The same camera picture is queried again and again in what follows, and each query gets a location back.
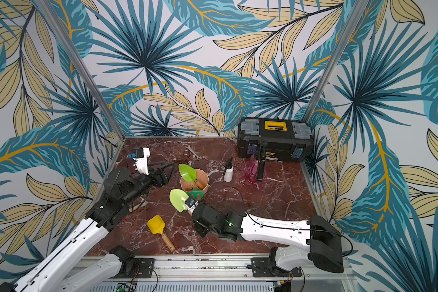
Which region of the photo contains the green toy rake wooden handle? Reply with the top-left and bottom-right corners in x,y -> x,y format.
187,188 -> 204,201

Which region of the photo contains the light green toy spade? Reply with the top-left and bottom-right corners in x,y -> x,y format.
169,189 -> 191,212

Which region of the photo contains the bright green toy trowel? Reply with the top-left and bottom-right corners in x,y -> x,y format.
178,164 -> 199,187

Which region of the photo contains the terracotta plastic flower pot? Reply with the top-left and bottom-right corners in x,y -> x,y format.
180,169 -> 209,198

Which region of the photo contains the yellow toy shovel wooden handle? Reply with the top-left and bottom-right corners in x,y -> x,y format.
147,215 -> 175,252

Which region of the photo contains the white spray bottle black nozzle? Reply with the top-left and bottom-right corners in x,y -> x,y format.
223,157 -> 234,183

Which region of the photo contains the pink spray bottle black nozzle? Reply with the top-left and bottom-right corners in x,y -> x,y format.
244,141 -> 268,183

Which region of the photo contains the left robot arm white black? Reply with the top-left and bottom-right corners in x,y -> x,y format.
0,162 -> 176,292

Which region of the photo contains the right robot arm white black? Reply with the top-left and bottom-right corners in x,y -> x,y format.
189,203 -> 344,274

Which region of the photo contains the silver open-end wrench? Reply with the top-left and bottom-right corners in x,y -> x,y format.
185,146 -> 201,160

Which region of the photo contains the black yellow plastic toolbox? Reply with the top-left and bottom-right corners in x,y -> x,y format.
237,117 -> 314,163

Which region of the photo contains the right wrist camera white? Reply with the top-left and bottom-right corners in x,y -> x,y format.
185,196 -> 199,213

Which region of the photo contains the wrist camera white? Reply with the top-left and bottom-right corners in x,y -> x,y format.
128,147 -> 150,175
185,196 -> 199,213

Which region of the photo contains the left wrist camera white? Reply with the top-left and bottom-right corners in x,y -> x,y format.
128,147 -> 150,175

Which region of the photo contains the aluminium front rail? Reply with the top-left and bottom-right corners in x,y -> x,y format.
57,254 -> 360,292

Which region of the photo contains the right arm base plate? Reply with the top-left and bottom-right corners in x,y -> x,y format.
246,257 -> 302,278

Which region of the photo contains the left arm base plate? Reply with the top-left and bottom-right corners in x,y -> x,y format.
113,258 -> 155,279

